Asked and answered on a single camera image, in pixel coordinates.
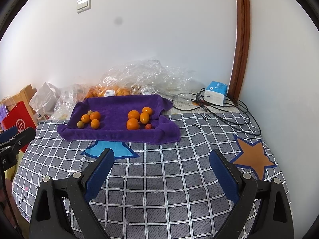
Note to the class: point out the brown wooden door frame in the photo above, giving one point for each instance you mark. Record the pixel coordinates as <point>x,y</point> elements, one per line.
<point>241,49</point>

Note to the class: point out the oval orange kumquat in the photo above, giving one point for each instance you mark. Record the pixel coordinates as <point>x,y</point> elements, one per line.
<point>147,110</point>
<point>144,118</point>

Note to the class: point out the wooden chair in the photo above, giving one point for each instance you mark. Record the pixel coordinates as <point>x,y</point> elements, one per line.
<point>25,95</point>

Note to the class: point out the oval orange kumquat front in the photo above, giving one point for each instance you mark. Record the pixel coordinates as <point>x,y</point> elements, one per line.
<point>144,118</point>

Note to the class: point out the red paper shopping bag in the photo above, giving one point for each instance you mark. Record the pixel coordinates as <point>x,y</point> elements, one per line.
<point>20,118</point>

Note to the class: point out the green-yellow small fruit front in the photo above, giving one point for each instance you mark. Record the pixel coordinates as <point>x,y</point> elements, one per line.
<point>80,124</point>

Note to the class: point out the white plastic bag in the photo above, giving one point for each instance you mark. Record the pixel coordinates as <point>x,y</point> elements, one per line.
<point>44,100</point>

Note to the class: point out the white blue box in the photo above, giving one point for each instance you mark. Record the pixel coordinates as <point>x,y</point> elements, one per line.
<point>215,93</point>

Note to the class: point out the clear plastic bag left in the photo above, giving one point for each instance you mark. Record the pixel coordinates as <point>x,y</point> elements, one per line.
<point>69,97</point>

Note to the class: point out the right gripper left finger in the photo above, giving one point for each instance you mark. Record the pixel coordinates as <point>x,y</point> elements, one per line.
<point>49,218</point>

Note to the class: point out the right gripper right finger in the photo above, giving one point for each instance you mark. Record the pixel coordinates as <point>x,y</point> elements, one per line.
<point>273,218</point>

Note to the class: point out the large orange mandarin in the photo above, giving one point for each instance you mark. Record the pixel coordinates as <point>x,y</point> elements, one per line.
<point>132,124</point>

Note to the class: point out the white wall switch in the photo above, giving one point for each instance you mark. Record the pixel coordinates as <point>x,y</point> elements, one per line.
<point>83,5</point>

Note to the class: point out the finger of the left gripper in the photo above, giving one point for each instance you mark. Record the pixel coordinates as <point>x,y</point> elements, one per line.
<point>21,139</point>
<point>8,134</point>

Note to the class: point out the grey checkered table cloth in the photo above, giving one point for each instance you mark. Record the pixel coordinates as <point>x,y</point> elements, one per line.
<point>152,191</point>

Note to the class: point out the clear bag of oranges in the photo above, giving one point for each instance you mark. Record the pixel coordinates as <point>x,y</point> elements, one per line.
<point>143,78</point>

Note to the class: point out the purple towel covered tray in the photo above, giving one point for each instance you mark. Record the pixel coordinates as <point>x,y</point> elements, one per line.
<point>114,115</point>

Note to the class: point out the small orange mandarin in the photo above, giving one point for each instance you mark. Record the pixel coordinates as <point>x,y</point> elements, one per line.
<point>95,115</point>

